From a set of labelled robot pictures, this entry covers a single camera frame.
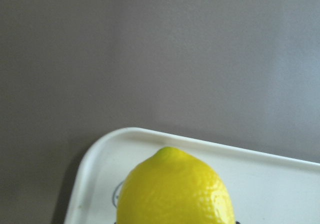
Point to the white rectangular tray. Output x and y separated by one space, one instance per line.
264 188

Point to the yellow lemon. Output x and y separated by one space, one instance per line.
174 187

